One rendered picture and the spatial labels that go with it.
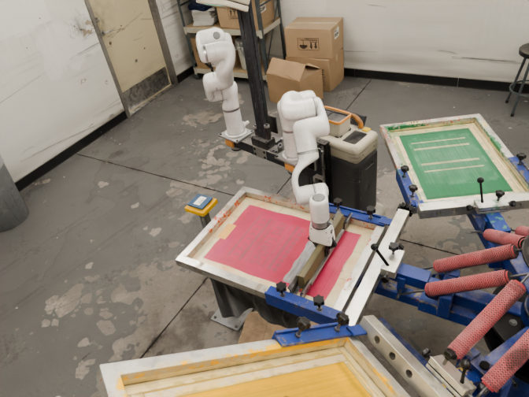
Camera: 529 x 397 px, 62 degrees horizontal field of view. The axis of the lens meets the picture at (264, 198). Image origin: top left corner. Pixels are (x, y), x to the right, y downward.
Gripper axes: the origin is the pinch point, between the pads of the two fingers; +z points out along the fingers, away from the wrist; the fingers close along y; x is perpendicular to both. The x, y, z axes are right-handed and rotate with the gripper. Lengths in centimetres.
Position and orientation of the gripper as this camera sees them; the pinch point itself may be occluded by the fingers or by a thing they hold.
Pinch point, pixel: (323, 250)
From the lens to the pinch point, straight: 191.0
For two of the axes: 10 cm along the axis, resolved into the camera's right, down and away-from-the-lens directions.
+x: -5.0, 5.8, -6.4
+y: -8.5, -2.2, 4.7
